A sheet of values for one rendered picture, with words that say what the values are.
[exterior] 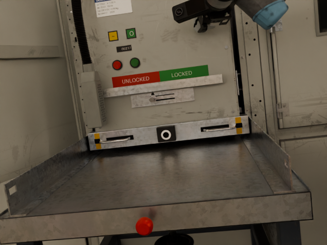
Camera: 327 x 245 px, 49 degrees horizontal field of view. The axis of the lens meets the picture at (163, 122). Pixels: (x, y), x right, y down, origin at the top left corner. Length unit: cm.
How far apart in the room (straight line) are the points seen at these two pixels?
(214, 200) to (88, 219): 25
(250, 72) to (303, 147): 33
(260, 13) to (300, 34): 49
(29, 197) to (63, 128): 54
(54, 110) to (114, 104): 24
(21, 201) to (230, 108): 70
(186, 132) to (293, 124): 40
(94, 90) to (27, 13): 38
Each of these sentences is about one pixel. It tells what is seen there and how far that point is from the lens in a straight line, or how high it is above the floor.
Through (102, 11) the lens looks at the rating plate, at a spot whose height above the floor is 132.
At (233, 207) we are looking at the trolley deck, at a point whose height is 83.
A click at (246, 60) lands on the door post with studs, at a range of 135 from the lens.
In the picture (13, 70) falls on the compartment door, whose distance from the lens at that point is 126.
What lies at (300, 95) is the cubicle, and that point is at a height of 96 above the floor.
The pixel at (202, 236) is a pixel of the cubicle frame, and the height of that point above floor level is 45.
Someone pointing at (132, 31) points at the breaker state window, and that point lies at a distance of 122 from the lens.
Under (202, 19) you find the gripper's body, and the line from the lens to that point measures 107.
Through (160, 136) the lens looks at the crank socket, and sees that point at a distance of 119.
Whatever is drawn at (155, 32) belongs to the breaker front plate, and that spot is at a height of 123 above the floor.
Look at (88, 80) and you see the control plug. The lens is 114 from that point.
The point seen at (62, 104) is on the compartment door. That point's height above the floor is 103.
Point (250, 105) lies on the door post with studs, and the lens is 136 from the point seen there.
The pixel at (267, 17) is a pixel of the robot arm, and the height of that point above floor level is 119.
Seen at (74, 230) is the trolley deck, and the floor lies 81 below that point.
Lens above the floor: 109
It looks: 8 degrees down
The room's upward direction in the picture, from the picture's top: 7 degrees counter-clockwise
